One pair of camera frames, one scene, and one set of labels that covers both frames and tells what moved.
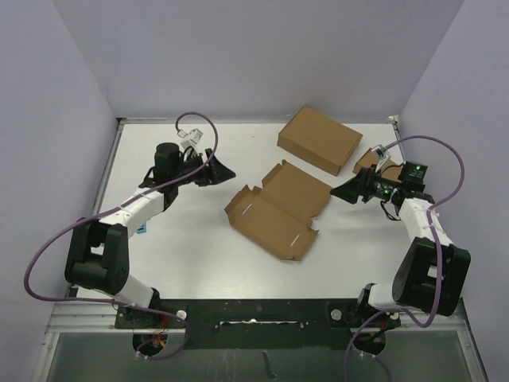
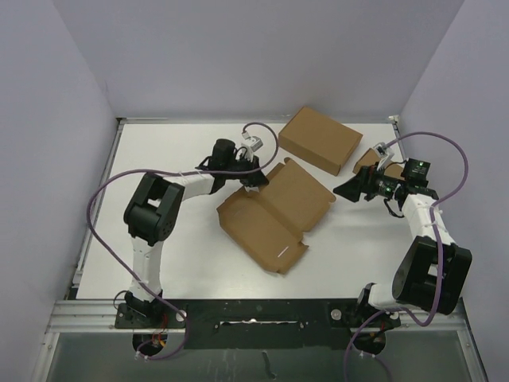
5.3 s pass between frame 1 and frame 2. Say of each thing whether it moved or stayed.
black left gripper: moved
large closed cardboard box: stayed
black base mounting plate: stayed
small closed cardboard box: stayed
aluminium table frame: stayed
